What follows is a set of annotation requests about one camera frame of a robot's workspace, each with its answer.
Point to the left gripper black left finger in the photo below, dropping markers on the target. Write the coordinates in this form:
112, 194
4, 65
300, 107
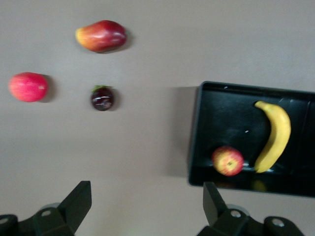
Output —
73, 204

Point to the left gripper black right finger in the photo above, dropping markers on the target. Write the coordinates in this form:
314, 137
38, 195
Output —
216, 209

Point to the small red-yellow apple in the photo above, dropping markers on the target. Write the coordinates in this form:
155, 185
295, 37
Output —
227, 161

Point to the black plastic box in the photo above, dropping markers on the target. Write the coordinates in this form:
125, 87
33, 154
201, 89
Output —
221, 123

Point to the yellow banana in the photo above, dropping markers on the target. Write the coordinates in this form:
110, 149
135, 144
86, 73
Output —
276, 135

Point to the large pink-red apple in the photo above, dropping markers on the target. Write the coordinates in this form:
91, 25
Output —
27, 86

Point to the brown table mat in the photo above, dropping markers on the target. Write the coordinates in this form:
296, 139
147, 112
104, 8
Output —
147, 61

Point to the red yellow mango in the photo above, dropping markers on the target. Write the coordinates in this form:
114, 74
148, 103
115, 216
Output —
102, 35

